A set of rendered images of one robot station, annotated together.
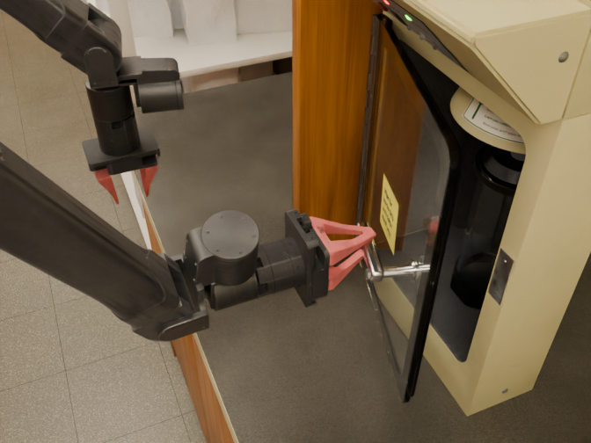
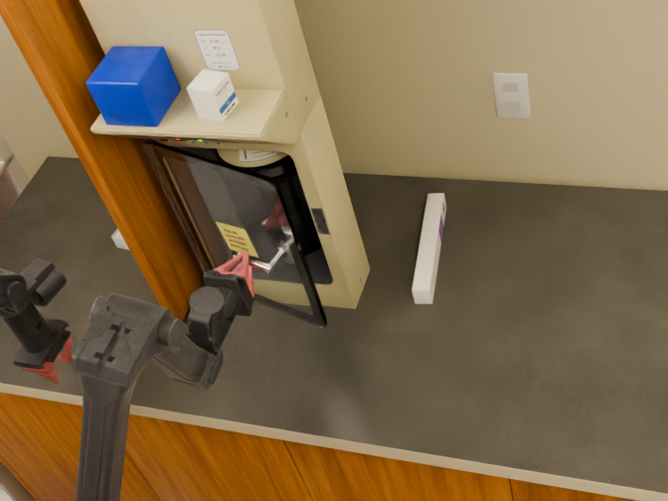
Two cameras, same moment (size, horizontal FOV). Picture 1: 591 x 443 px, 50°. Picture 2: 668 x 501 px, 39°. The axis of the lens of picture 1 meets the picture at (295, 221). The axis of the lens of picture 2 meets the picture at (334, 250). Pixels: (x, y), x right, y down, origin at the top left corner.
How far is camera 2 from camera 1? 1.01 m
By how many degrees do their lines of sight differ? 27
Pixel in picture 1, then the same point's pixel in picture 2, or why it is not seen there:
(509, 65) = (274, 134)
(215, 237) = (202, 307)
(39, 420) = not seen: outside the picture
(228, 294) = (219, 335)
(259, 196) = not seen: hidden behind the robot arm
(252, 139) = not seen: hidden behind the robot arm
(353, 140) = (162, 221)
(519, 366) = (357, 259)
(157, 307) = (207, 361)
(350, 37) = (127, 164)
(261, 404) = (256, 403)
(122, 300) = (196, 367)
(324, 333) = (245, 343)
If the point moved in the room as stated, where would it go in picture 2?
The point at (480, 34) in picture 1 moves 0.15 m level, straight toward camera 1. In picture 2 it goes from (261, 133) to (309, 180)
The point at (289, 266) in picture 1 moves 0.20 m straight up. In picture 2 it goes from (232, 299) to (195, 219)
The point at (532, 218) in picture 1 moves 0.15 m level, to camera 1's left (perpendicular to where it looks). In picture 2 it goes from (316, 183) to (259, 237)
